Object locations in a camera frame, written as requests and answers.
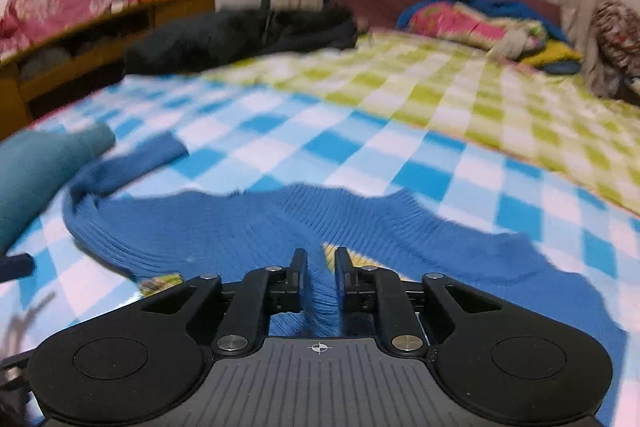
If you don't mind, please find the teal garment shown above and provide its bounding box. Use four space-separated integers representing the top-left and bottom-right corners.
0 123 117 255

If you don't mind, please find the wooden headboard shelf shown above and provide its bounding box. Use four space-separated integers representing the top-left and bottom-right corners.
0 0 218 140

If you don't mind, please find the yellow blanket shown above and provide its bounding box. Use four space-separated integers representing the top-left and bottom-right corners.
520 38 583 72

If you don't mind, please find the beige checked garment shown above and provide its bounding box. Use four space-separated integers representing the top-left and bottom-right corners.
582 0 640 100

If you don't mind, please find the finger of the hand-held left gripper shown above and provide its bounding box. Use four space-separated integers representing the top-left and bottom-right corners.
0 255 36 281

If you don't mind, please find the blue knit sweater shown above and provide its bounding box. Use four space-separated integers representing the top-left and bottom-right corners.
62 132 628 427

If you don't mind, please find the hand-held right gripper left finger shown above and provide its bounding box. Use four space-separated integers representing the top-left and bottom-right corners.
141 249 308 357

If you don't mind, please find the grey white cloth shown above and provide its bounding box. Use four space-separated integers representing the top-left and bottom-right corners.
487 27 532 58

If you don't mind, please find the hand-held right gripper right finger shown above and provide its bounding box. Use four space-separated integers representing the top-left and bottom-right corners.
334 247 503 357

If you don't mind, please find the green checked bed sheet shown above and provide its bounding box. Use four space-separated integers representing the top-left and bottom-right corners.
200 29 640 218

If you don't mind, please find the pink and blue crumpled quilt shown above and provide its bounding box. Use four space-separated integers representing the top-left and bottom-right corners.
397 0 571 58

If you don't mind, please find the black jacket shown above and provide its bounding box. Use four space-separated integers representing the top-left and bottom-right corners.
122 4 360 75

